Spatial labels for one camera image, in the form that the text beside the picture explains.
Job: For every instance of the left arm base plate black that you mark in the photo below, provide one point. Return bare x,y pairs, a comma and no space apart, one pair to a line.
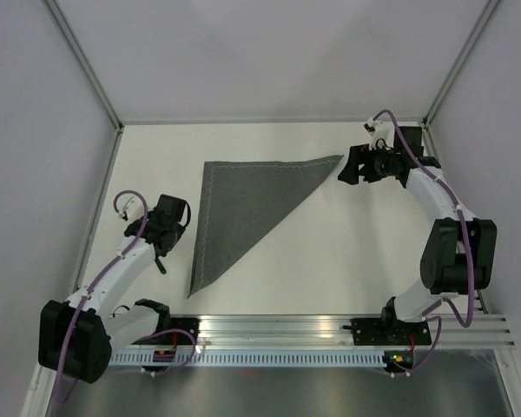
186,324

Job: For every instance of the white slotted cable duct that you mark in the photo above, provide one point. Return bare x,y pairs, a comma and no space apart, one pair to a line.
250,358

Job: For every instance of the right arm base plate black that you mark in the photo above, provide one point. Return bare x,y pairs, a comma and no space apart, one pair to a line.
376,332

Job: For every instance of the grey cloth napkin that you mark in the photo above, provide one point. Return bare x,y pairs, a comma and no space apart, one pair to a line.
241,202

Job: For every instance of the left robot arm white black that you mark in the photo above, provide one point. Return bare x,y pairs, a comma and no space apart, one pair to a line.
78,336

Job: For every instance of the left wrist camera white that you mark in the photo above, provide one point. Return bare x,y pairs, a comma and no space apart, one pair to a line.
131,209

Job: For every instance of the left aluminium frame post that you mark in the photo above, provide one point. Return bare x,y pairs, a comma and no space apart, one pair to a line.
75,48

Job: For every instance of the aluminium rail front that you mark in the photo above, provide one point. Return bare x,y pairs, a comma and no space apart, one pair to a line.
325,331

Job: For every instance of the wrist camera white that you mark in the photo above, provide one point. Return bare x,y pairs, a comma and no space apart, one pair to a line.
379,133
131,209

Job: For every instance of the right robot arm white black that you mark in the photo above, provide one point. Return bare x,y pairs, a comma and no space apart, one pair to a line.
458,256

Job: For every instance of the gold fork black handle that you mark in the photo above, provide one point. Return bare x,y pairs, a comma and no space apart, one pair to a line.
160,266

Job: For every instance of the right aluminium frame post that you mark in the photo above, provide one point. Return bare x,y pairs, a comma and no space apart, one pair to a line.
469,45

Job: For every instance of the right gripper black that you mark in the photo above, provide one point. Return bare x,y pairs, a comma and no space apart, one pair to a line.
360,155

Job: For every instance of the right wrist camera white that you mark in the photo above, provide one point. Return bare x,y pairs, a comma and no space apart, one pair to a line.
379,133

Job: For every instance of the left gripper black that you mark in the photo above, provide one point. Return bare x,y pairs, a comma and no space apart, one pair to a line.
180,231

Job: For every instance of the aluminium frame post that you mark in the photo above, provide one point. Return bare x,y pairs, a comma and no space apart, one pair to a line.
75,48
469,45

